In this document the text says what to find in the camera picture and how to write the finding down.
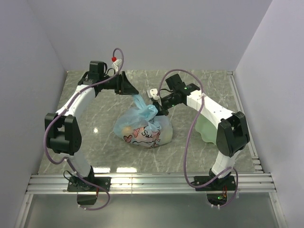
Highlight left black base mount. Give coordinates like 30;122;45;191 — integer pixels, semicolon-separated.
67;176;111;206

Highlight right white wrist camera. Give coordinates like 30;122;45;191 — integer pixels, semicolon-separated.
147;88;160;100

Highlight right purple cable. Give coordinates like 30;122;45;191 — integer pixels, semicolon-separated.
158;68;238;209

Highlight green leaf-shaped plate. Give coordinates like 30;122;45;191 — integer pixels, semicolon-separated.
195;114;217;145

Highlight aluminium rail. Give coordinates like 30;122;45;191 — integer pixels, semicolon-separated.
227;70;264;173
26;173;276;194

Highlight aluminium right side rail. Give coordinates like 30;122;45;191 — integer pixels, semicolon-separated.
227;70;264;173

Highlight light blue plastic bag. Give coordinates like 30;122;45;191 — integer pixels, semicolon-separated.
113;95;173;148

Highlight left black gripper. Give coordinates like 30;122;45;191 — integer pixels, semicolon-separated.
100;71;139;95

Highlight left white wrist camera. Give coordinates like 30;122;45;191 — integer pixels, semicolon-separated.
112;58;123;72

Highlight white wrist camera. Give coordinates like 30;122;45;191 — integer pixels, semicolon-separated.
112;58;123;72
147;88;160;100

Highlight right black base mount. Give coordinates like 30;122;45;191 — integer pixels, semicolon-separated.
191;170;239;209

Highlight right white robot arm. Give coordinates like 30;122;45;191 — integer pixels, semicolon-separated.
147;74;250;190

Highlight aluminium front rail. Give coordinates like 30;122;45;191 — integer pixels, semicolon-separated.
26;173;276;194

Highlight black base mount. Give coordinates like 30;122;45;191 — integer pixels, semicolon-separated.
67;176;111;206
191;170;239;209

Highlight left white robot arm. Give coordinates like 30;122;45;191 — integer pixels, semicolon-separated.
43;57;139;191

